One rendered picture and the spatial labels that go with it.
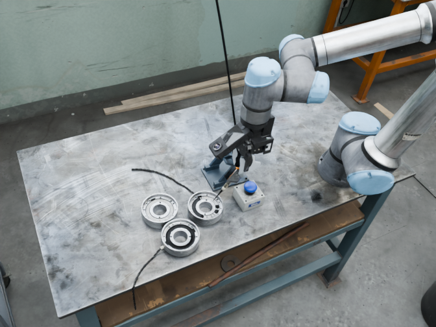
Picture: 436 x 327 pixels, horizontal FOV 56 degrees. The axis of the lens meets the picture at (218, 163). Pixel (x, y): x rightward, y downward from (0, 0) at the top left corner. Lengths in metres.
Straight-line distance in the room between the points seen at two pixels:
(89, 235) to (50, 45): 1.59
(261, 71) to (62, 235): 0.70
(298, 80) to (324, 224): 0.77
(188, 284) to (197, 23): 1.87
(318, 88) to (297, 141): 0.55
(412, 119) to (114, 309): 1.00
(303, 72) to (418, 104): 0.29
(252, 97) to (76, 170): 0.65
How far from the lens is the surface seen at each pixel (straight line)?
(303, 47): 1.08
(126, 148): 1.41
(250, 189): 1.21
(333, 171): 1.37
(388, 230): 2.44
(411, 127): 1.12
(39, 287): 2.09
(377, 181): 1.20
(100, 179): 1.33
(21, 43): 2.57
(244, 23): 3.02
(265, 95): 0.96
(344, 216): 1.66
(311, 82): 0.97
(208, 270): 1.42
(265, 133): 1.08
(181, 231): 1.16
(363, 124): 1.28
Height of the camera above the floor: 1.80
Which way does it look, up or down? 47 degrees down
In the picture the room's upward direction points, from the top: 7 degrees clockwise
